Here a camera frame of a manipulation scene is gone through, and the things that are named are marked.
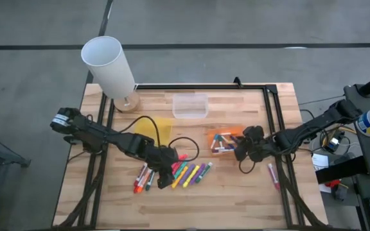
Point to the orange Expo marker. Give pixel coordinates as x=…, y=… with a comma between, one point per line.
x=143, y=181

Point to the white marker purple cap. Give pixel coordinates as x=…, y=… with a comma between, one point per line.
x=233, y=139

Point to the white paper sheet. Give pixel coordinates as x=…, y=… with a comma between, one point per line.
x=320, y=162

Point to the orange plastic bin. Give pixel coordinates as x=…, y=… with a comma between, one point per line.
x=236, y=130

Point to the teal highlighter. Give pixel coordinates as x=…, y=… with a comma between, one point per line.
x=181, y=169

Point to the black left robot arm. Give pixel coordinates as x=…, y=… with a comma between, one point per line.
x=101, y=134

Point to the white marker light blue cap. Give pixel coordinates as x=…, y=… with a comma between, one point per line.
x=216, y=138

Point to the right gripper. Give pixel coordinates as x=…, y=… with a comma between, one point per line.
x=255, y=141

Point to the clear plastic bin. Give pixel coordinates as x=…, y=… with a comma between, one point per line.
x=189, y=106

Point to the dark teal Expo marker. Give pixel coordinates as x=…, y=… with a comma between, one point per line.
x=149, y=183

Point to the golden yellow Sharpie highlighter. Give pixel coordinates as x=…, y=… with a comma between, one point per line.
x=178, y=179

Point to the white marker dark blue cap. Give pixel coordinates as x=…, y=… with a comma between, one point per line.
x=223, y=150

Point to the black aluminium table frame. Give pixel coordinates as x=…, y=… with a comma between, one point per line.
x=204, y=87

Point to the white shade wooden base lamp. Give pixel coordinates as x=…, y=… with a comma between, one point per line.
x=108, y=64

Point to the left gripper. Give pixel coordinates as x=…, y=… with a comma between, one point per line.
x=162, y=158

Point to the red highlighter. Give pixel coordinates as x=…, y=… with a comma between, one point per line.
x=176, y=167

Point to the purple highlighter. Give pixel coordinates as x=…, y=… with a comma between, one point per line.
x=198, y=173
x=187, y=174

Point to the yellow plastic bin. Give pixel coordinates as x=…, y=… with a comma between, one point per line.
x=164, y=128

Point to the thin white marker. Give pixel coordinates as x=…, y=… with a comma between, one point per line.
x=225, y=133

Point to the green Expo marker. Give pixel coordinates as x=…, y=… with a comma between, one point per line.
x=204, y=172

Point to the white marker yellow cap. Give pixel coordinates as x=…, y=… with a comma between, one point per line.
x=226, y=142

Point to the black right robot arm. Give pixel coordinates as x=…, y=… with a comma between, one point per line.
x=316, y=123

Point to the red Expo marker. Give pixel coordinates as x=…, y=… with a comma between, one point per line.
x=141, y=174

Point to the pink Expo marker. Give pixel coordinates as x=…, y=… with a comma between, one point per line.
x=273, y=176

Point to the small electronic box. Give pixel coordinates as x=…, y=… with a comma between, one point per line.
x=333, y=143

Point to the small red object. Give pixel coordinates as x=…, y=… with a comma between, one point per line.
x=332, y=183

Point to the black table clamp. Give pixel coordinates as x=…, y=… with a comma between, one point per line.
x=237, y=81

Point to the pink highlighter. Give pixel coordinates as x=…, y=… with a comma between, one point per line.
x=182, y=158

